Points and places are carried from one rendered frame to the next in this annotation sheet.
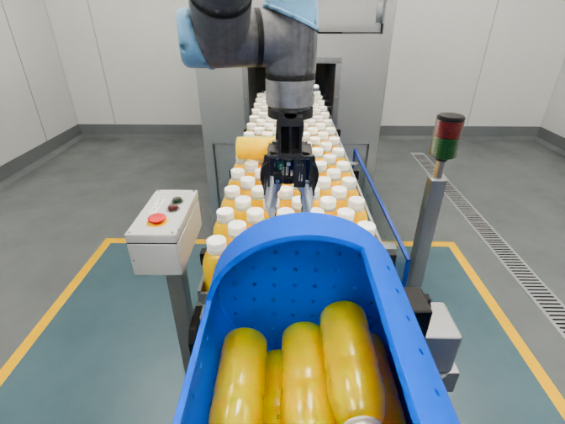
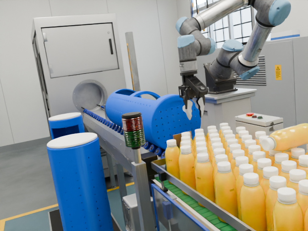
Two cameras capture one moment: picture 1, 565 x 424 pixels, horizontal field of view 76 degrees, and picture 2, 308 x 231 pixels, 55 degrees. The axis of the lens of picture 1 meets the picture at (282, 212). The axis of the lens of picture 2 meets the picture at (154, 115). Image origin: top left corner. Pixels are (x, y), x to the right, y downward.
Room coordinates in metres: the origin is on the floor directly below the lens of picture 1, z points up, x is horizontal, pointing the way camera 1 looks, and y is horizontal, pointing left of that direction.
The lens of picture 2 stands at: (1.72, -0.68, 1.41)
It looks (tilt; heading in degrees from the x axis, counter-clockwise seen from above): 10 degrees down; 157
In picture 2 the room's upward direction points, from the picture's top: 7 degrees counter-clockwise
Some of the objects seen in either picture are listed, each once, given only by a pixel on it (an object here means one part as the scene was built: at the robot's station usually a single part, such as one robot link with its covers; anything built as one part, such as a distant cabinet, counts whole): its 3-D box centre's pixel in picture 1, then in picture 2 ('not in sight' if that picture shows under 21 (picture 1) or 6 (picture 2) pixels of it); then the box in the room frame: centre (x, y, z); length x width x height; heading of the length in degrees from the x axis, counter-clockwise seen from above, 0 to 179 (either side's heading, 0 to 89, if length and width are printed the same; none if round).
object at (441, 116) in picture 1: (444, 147); (134, 138); (0.86, -0.40, 1.18); 0.06 x 0.06 x 0.16
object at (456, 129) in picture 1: (448, 127); (132, 123); (0.86, -0.40, 1.23); 0.06 x 0.06 x 0.04
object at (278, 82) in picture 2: not in sight; (240, 103); (-1.32, 1.80, 0.72); 2.15 x 0.54 x 1.45; 179
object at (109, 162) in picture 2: not in sight; (109, 162); (-1.56, 0.06, 0.31); 0.06 x 0.06 x 0.63; 89
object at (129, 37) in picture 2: not in sight; (140, 119); (-1.01, 0.31, 0.85); 0.06 x 0.06 x 1.70; 89
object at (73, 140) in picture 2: not in sight; (72, 140); (0.03, -0.49, 1.03); 0.28 x 0.28 x 0.01
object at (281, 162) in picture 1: (289, 145); (189, 85); (0.57, -0.01, 1.28); 0.09 x 0.08 x 0.12; 179
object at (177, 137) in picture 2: not in sight; (182, 145); (0.47, -0.03, 0.99); 0.10 x 0.02 x 0.12; 89
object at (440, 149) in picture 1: (444, 145); (134, 136); (0.86, -0.40, 1.18); 0.06 x 0.06 x 0.05
